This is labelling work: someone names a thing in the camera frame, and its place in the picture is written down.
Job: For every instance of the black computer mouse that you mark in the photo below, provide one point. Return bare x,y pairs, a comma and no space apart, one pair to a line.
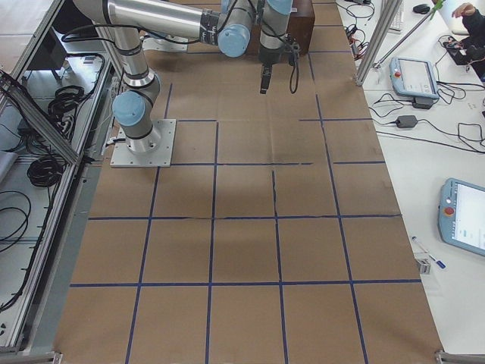
421,9

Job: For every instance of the dark brown wooden drawer box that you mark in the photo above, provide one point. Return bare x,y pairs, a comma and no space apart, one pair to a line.
301,23

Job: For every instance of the aluminium frame post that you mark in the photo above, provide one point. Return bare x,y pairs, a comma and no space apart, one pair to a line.
383,24

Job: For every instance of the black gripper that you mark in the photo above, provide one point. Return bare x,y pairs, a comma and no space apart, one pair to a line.
270,55

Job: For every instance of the small grey box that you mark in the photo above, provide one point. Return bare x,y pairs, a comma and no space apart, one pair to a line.
424,266

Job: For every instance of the lower blue teach pendant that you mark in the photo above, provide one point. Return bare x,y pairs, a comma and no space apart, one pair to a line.
461,215

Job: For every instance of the aluminium diagonal frame beam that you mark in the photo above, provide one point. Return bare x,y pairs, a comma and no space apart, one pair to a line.
34,115

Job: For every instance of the white keyboard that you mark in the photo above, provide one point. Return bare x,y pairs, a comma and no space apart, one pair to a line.
397,23

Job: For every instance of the blue white pen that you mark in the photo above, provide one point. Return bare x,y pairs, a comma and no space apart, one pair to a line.
439,262

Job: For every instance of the person hand at desk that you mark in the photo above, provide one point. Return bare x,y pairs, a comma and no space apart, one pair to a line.
464,10

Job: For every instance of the black power adapter brick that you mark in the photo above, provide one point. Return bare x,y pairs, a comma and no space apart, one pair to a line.
406,121

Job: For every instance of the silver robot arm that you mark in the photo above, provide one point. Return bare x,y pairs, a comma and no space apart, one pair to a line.
228,29

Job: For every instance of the upper blue teach pendant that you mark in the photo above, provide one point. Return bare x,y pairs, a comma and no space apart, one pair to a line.
413,77

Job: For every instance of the blue teach pendant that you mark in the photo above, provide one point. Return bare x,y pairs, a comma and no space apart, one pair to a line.
461,215
413,77

